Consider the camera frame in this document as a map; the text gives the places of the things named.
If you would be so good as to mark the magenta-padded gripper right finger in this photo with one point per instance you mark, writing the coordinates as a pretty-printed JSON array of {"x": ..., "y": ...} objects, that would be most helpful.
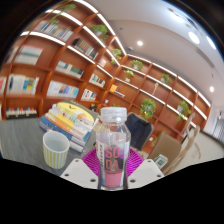
[{"x": 146, "y": 172}]

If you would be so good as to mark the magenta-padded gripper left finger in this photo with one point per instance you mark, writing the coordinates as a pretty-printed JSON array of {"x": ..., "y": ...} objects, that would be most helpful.
[{"x": 80, "y": 173}]

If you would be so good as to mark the clear bottle with pink label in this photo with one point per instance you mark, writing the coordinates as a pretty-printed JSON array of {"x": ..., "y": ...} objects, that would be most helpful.
[{"x": 112, "y": 143}]

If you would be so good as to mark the tall green white carton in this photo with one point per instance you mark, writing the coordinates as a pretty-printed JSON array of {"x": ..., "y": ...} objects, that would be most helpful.
[{"x": 160, "y": 162}]

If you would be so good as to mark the tan upholstered chair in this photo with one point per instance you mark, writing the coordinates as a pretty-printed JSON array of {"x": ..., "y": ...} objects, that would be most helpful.
[{"x": 165, "y": 148}]

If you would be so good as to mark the yellow striped white mug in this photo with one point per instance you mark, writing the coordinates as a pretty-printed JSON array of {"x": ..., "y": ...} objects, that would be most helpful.
[{"x": 55, "y": 153}]

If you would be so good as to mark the chair with dark jacket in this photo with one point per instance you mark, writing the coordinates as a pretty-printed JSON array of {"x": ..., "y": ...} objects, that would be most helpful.
[{"x": 138, "y": 130}]

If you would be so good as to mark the stack of colourful books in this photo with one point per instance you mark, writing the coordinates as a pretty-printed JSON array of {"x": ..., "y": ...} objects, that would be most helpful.
[{"x": 70, "y": 120}]

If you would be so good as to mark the grey curtain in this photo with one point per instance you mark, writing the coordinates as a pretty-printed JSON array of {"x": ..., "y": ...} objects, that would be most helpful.
[{"x": 219, "y": 128}]

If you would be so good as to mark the orange wooden shelf unit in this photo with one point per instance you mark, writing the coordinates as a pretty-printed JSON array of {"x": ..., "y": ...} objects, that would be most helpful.
[{"x": 50, "y": 80}]

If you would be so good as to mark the recessed ceiling light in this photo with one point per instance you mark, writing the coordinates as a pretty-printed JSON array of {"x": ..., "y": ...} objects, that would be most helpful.
[
  {"x": 139, "y": 43},
  {"x": 211, "y": 89}
]

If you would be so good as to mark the multi-bulb ceiling lamp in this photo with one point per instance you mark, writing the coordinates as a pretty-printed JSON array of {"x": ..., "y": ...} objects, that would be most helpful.
[{"x": 193, "y": 37}]

